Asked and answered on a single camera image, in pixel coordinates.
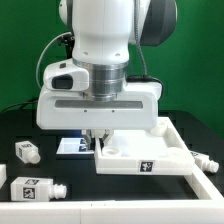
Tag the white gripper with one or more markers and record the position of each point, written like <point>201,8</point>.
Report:
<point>135,108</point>

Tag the white square table top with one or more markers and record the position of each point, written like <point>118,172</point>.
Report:
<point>159,151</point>

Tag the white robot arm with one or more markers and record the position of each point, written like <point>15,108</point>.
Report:
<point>91,90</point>

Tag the white marker tag sheet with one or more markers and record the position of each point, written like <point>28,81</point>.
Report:
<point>73,146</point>

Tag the white block left edge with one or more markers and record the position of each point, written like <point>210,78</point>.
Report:
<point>3,175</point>

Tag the white L-shaped obstacle fence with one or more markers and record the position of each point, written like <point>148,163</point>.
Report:
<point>113,199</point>

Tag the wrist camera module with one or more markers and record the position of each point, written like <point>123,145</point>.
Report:
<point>66,76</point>

